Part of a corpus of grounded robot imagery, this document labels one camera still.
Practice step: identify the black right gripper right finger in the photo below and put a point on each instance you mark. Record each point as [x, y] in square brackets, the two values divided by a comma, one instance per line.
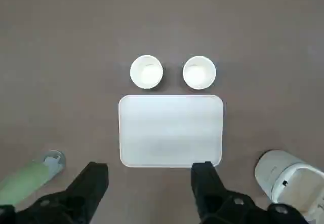
[210, 193]

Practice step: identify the white disposable paper cup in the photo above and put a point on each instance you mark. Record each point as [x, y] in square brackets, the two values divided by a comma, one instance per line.
[199, 72]
[146, 72]

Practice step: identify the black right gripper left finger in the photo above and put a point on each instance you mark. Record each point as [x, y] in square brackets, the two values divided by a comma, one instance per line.
[83, 191]

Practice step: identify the green plastic bottle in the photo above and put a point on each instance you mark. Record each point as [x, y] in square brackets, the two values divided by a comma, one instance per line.
[22, 181]

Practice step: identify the white rectangular mat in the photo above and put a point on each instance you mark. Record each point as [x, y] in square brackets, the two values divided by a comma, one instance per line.
[170, 130]

